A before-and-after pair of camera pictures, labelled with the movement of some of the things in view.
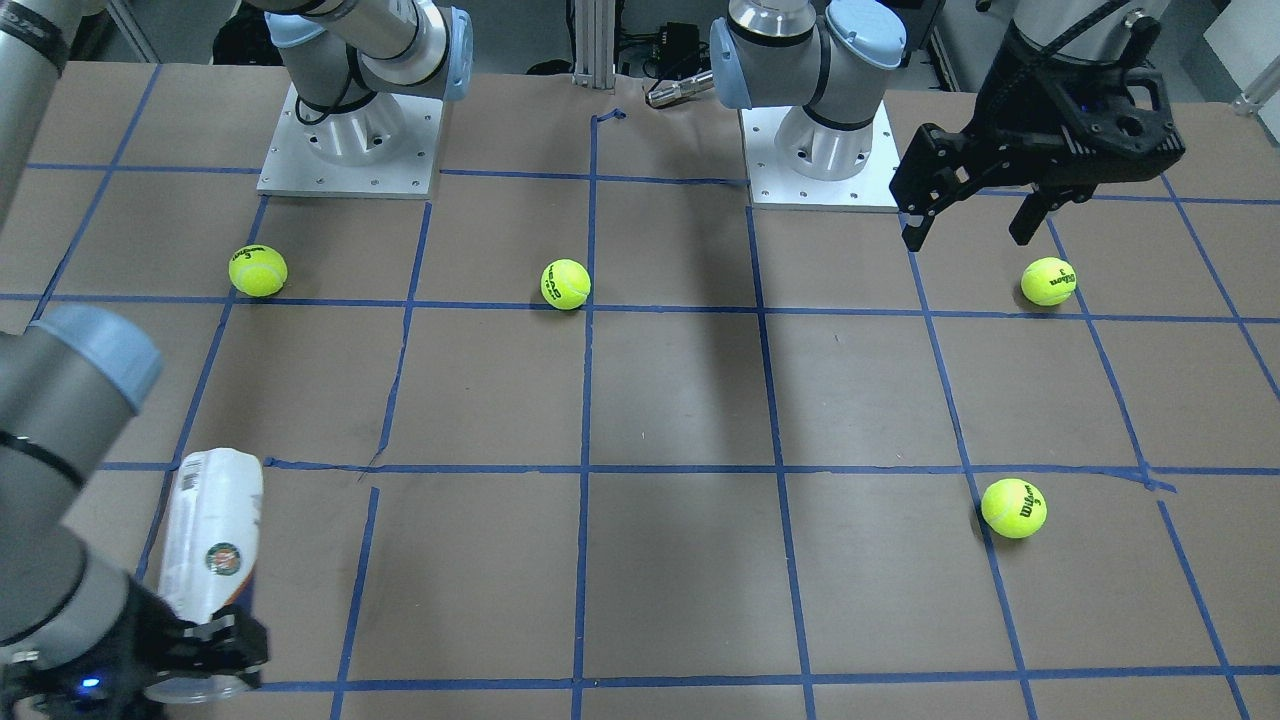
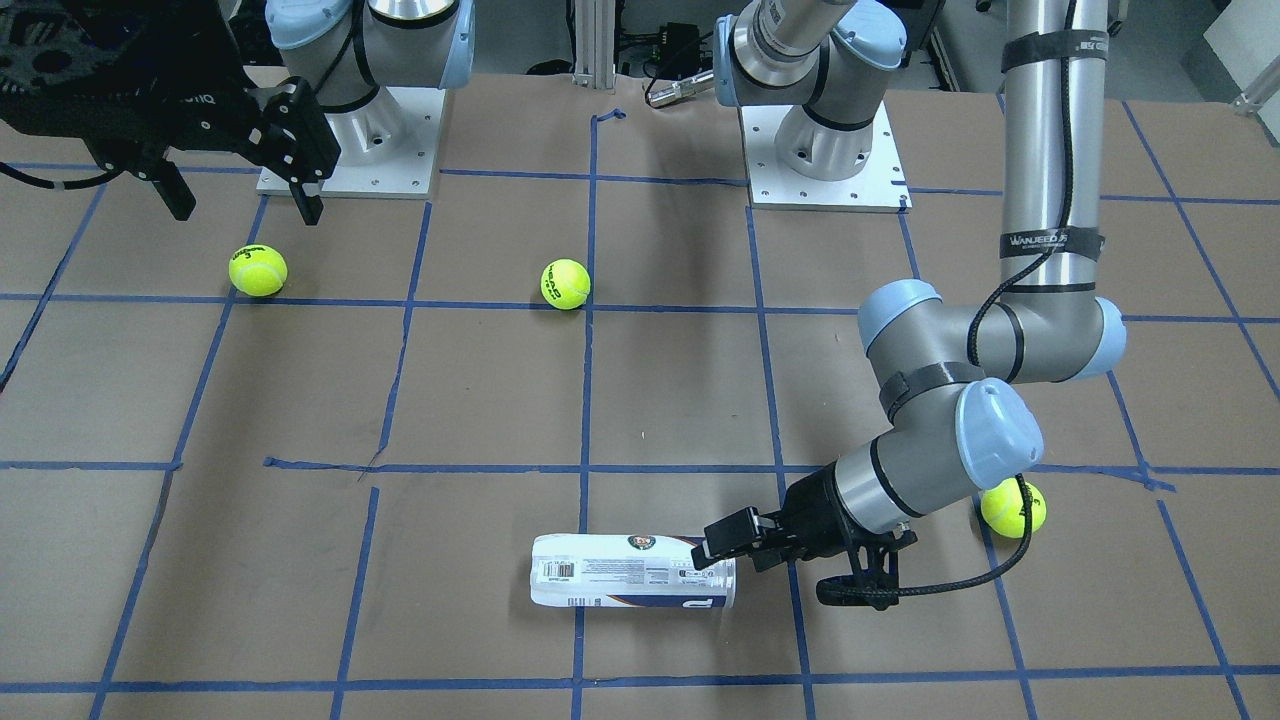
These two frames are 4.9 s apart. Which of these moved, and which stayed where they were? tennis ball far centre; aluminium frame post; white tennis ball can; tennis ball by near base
Moved: white tennis ball can
Stayed: aluminium frame post; tennis ball far centre; tennis ball by near base
